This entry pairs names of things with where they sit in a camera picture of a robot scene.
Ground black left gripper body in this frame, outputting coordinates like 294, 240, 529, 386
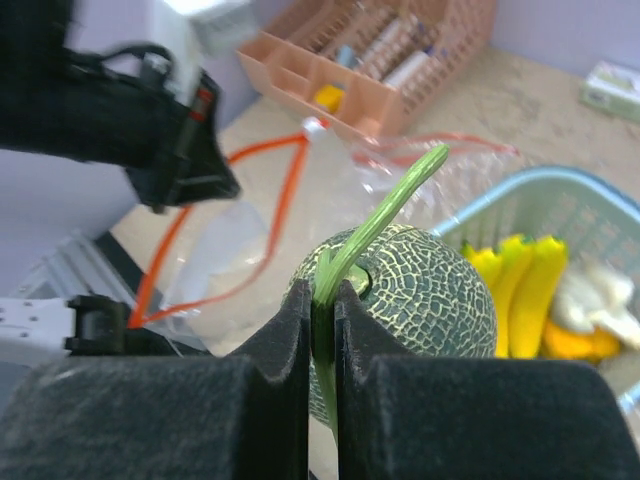
0, 44, 224, 166

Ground pink plastic file organizer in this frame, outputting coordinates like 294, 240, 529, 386
237, 0, 497, 139

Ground orange fruit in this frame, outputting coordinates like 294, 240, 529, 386
541, 321, 621, 364

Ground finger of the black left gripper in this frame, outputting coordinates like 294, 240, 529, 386
125, 144, 241, 214

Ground yellow banana bunch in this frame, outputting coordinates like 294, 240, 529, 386
460, 234, 569, 359

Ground small green white box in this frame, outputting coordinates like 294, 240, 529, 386
579, 61, 639, 123

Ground green netted melon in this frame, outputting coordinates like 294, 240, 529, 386
282, 142, 499, 431

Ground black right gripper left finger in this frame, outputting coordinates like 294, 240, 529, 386
1, 281, 311, 479

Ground white bottle in organizer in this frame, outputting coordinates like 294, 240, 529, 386
383, 48, 431, 89

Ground yellow block in organizer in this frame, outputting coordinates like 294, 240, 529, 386
313, 84, 345, 114

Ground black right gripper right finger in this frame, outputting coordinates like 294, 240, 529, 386
335, 287, 639, 479

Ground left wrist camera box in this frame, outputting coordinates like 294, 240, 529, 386
150, 0, 259, 105

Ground clear zip bag orange zipper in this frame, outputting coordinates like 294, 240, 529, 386
128, 117, 376, 344

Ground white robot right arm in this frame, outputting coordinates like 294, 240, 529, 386
1, 282, 639, 479

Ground light blue plastic basket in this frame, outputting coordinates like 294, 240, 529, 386
429, 165, 640, 421

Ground white garlic bulbs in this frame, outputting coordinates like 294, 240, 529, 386
550, 261, 639, 351

